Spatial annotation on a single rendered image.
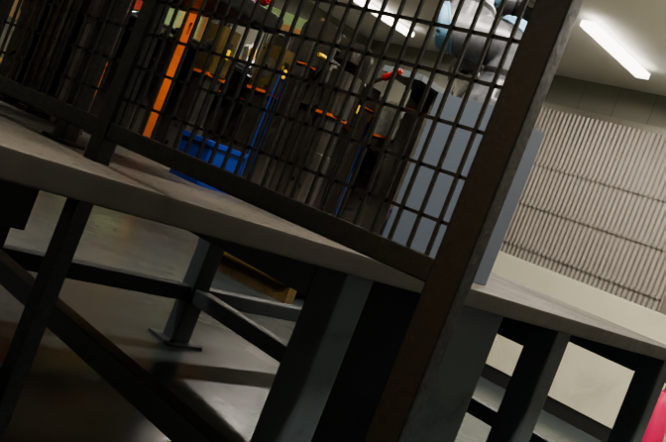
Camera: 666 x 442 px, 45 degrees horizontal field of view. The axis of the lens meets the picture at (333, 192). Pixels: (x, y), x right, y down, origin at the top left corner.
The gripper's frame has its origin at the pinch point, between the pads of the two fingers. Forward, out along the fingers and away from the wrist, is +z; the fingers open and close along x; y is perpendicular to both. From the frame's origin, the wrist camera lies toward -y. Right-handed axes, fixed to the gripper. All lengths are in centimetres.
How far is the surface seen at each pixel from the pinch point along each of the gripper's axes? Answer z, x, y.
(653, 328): 48, -85, 248
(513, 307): 51, -47, -54
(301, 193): 45, 14, -50
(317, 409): 80, -25, -96
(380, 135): 19.6, 17.1, -2.2
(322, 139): 30, 14, -50
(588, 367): 83, -60, 258
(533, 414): 77, -57, -19
